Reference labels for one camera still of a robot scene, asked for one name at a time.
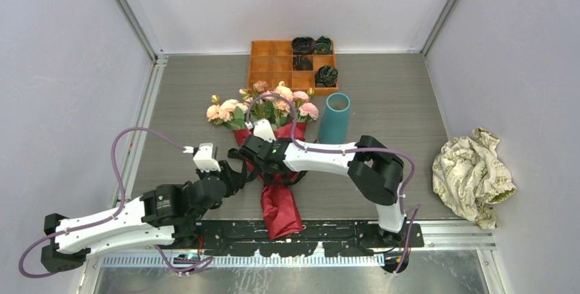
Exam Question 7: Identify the purple cable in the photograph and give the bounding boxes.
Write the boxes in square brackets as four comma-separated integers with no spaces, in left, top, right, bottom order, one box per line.
[245,92,421,275]
[18,127,196,279]

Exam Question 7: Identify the black rolled sock top left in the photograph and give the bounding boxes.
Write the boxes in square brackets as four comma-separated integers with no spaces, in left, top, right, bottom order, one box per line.
[291,37,317,55]

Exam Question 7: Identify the perforated metal rail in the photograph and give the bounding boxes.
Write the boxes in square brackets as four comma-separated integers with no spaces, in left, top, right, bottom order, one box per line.
[101,253,384,268]

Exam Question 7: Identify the orange compartment tray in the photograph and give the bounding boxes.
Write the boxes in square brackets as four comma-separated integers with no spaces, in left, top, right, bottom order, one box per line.
[248,40,339,96]

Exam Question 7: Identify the pink flower bouquet red wrap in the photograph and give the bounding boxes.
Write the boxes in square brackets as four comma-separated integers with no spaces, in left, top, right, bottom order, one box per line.
[206,81,319,239]

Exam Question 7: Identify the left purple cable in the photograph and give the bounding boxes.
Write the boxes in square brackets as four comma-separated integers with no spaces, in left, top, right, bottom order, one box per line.
[18,127,196,279]

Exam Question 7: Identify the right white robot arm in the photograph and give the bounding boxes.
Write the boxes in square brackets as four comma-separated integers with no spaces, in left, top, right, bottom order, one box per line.
[229,135,407,247]

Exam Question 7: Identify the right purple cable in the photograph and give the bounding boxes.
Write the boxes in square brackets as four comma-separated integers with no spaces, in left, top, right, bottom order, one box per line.
[245,92,421,275]

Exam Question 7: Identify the black printed ribbon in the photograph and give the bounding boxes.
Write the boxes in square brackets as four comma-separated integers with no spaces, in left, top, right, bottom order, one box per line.
[228,148,307,186]

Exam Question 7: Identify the crumpled printed cloth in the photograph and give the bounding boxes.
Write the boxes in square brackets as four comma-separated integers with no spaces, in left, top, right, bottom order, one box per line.
[432,127,517,230]

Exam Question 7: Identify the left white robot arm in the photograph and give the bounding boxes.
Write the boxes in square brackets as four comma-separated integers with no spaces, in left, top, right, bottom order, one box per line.
[40,161,248,273]

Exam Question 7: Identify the dark teal rolled sock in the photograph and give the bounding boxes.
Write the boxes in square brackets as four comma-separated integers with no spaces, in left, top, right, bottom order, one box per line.
[314,36,334,55]

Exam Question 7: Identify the small electronics board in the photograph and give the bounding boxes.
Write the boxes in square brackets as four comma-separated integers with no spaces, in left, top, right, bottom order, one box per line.
[173,252,200,265]

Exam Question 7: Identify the dark green rolled sock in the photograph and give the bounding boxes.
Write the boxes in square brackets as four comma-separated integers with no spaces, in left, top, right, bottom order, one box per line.
[314,65,339,88]

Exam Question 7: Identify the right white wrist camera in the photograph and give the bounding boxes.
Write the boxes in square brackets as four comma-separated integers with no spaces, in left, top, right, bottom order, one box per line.
[246,118,276,142]

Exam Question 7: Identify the teal vase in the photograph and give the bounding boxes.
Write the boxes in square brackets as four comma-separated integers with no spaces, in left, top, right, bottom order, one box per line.
[317,92,351,144]

